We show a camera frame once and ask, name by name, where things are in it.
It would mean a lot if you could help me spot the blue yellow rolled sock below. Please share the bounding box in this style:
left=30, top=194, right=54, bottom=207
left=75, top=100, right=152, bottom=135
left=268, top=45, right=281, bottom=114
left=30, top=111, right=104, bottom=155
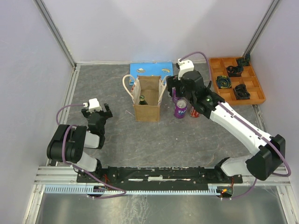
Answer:
left=216, top=76, right=232, bottom=89

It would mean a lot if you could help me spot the purple soda can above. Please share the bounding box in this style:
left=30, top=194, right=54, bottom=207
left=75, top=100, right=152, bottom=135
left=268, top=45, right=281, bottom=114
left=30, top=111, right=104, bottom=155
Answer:
left=172, top=87, right=181, bottom=103
left=174, top=99, right=187, bottom=119

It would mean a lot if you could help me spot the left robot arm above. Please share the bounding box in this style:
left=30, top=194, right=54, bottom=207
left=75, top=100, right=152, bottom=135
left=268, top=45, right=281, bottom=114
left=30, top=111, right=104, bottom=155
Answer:
left=47, top=100, right=113, bottom=182

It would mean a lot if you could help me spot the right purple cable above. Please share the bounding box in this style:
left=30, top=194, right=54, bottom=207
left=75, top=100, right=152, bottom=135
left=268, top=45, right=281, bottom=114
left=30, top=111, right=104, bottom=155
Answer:
left=178, top=51, right=292, bottom=200

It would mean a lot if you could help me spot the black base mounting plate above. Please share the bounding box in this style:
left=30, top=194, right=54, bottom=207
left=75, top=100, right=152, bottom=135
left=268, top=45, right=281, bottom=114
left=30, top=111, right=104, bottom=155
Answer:
left=76, top=166, right=243, bottom=190

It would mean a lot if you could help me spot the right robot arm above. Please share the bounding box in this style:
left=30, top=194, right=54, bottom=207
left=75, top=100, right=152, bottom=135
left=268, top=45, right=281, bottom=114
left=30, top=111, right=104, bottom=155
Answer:
left=166, top=70, right=286, bottom=182

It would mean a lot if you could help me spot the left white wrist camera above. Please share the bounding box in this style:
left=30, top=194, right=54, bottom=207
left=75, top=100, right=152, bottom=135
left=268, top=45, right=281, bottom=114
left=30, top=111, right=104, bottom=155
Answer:
left=83, top=98, right=103, bottom=113

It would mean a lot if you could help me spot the orange compartment tray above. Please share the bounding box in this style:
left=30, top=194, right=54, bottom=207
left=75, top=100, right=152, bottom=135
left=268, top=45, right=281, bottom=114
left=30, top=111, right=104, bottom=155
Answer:
left=209, top=57, right=266, bottom=105

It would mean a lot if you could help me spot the teal rolled sock corner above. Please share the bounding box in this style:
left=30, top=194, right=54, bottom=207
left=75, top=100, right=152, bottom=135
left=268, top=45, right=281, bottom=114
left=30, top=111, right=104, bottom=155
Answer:
left=236, top=53, right=251, bottom=67

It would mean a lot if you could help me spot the burlap canvas bag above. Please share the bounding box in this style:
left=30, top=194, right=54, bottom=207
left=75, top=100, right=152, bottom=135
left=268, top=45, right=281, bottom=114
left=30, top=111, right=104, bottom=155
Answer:
left=122, top=74, right=167, bottom=122

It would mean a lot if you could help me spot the black rolled sock lower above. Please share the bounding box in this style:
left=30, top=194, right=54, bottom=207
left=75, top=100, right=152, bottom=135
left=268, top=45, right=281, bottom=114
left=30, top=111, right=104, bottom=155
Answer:
left=234, top=84, right=250, bottom=100

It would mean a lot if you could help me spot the light blue cable duct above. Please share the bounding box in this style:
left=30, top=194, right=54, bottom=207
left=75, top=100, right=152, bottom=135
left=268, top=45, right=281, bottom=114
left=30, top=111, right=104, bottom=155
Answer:
left=44, top=183, right=222, bottom=194

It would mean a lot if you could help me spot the red cola can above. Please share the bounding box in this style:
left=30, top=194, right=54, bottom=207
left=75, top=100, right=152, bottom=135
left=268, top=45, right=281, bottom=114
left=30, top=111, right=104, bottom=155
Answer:
left=189, top=106, right=200, bottom=118

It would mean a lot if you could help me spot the aluminium frame rail front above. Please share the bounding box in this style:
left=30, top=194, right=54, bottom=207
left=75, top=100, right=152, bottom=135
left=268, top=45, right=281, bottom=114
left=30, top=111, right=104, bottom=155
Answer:
left=34, top=166, right=291, bottom=186

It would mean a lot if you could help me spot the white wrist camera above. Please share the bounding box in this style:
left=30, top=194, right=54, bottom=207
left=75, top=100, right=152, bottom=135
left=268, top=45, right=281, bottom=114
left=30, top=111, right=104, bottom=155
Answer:
left=83, top=98, right=103, bottom=113
left=177, top=58, right=194, bottom=80

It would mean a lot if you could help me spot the green topped dark can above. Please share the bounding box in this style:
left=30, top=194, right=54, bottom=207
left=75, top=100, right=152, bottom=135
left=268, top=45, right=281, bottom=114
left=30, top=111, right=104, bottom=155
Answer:
left=139, top=95, right=148, bottom=105

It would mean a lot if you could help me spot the black rolled sock upper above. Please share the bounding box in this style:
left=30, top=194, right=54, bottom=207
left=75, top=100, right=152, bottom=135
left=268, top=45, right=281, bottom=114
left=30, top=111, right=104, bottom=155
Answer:
left=226, top=65, right=244, bottom=77

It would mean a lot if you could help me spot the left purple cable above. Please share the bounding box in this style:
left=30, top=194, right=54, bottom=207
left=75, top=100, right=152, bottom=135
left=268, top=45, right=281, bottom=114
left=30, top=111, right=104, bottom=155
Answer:
left=56, top=104, right=127, bottom=200

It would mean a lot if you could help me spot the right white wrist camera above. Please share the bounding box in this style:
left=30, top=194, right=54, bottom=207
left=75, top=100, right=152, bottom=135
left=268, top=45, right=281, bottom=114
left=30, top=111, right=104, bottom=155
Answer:
left=177, top=58, right=194, bottom=80

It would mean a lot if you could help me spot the purple cable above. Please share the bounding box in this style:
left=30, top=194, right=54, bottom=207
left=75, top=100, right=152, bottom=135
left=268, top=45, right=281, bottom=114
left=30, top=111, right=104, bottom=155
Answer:
left=56, top=104, right=127, bottom=200
left=178, top=51, right=292, bottom=200

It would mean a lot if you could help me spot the black rolled sock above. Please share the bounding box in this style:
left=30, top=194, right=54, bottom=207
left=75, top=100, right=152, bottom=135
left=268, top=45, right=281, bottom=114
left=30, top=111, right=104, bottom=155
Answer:
left=234, top=84, right=250, bottom=100
left=226, top=65, right=244, bottom=77

